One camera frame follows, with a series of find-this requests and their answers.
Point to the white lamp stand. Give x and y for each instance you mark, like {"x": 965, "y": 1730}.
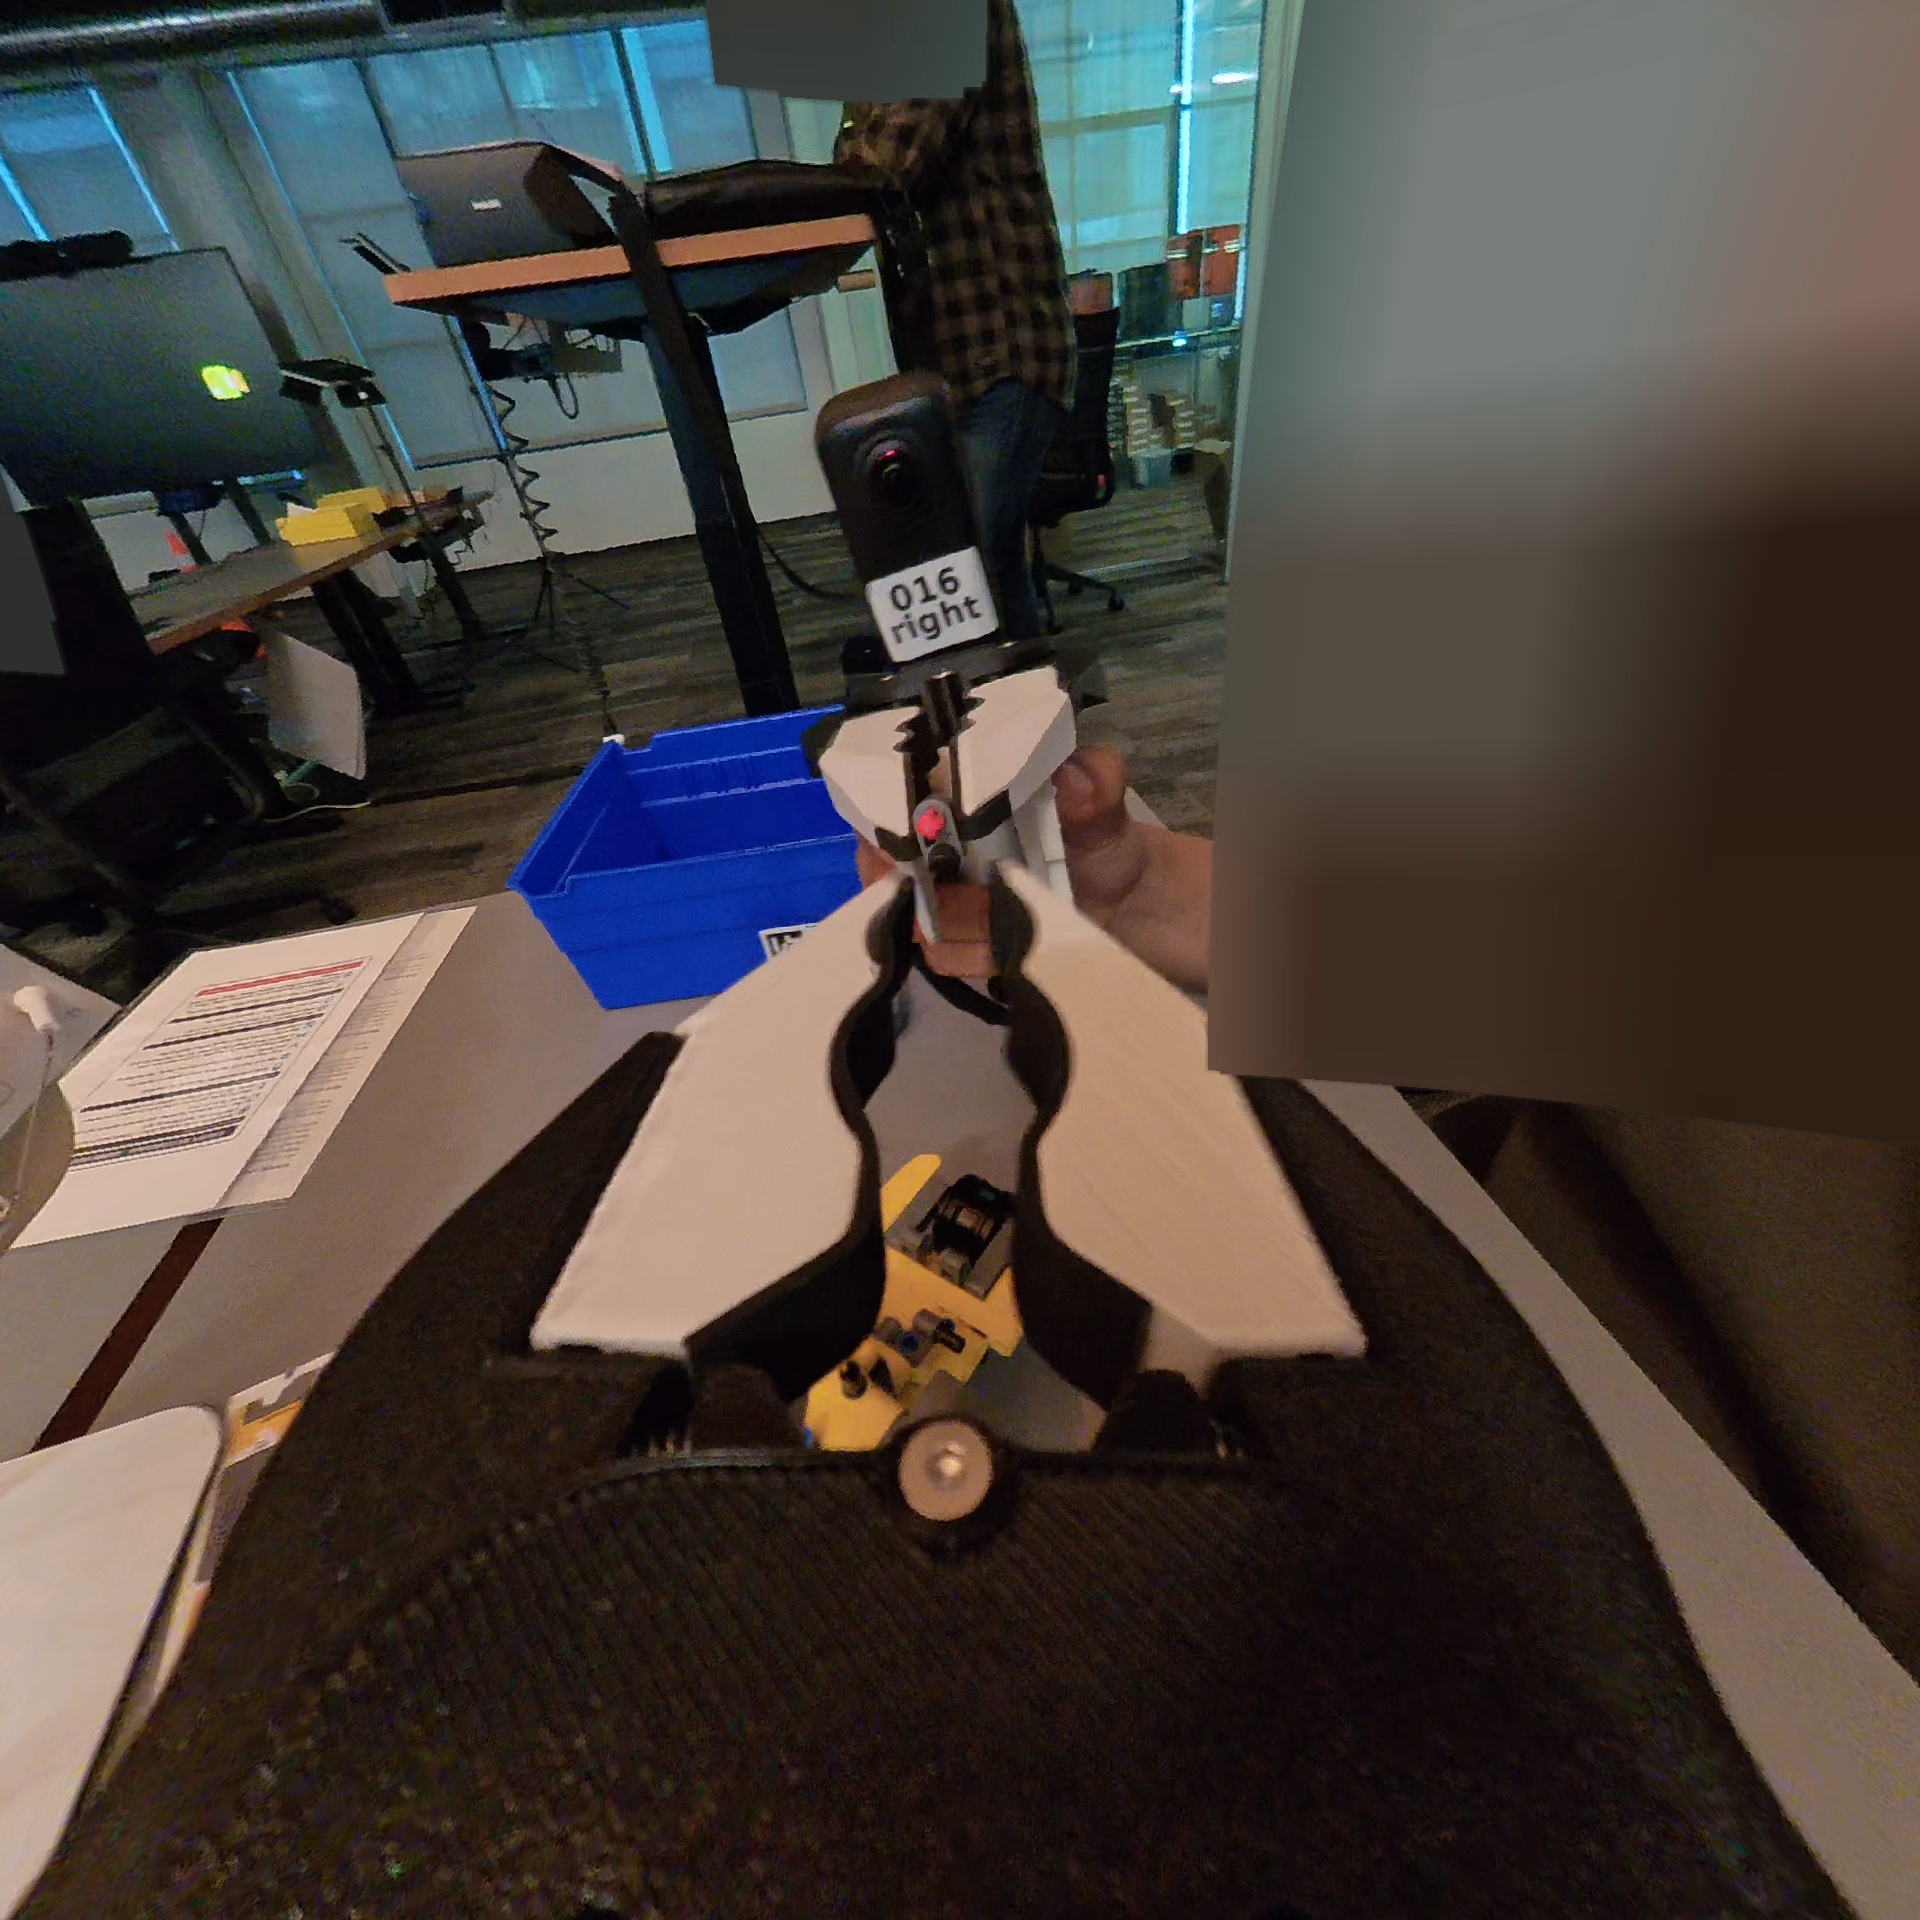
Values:
{"x": 34, "y": 1141}

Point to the black office chair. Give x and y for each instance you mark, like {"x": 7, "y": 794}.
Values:
{"x": 118, "y": 780}
{"x": 1087, "y": 437}

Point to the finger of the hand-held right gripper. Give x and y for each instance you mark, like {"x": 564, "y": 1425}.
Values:
{"x": 1018, "y": 741}
{"x": 859, "y": 780}

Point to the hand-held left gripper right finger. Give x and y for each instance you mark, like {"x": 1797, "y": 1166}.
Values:
{"x": 1173, "y": 1155}

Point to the printed paper sheet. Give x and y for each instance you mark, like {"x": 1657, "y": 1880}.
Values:
{"x": 227, "y": 1050}

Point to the person's right hand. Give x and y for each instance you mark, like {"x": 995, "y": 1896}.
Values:
{"x": 1122, "y": 886}

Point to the blue plastic bin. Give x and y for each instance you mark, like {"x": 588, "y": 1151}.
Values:
{"x": 676, "y": 900}

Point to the small black toy pin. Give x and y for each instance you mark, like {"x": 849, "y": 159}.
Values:
{"x": 933, "y": 822}

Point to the white sheet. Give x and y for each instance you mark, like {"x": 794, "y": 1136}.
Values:
{"x": 315, "y": 702}

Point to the black laptop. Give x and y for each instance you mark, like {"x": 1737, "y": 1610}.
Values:
{"x": 497, "y": 204}

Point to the yellow black sticker sheet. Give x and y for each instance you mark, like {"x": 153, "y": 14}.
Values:
{"x": 275, "y": 1405}

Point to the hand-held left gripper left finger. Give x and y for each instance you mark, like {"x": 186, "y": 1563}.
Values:
{"x": 719, "y": 1155}

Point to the yellow toy brick model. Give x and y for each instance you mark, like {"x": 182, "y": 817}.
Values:
{"x": 849, "y": 1417}

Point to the dark computer monitor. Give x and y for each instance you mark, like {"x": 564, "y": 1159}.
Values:
{"x": 118, "y": 374}

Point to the low wooden desk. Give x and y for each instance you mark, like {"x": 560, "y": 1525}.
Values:
{"x": 255, "y": 577}

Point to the yellow box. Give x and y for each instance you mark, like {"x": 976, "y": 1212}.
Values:
{"x": 337, "y": 518}

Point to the storage shelf with boxes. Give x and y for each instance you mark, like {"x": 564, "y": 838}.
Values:
{"x": 1184, "y": 345}

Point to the wooden standing desk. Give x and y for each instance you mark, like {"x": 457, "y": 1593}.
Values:
{"x": 629, "y": 271}

